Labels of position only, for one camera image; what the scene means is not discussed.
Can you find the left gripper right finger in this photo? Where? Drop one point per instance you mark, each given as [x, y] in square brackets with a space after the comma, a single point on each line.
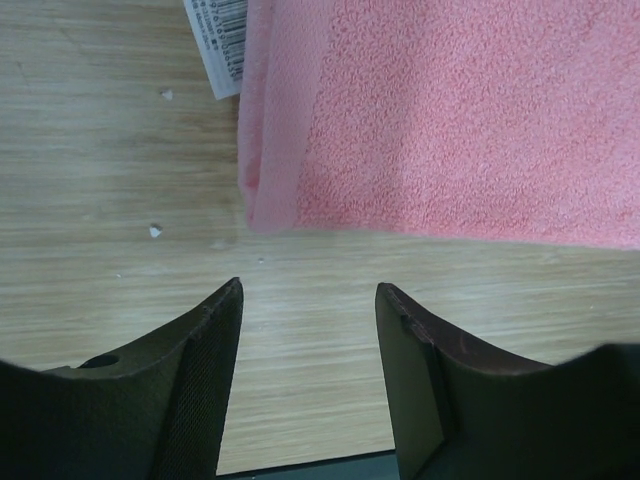
[462, 408]

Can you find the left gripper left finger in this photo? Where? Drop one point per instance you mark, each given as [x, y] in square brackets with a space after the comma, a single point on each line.
[154, 408]

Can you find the pink bunny towel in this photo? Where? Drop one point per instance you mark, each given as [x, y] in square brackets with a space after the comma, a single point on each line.
[489, 120]

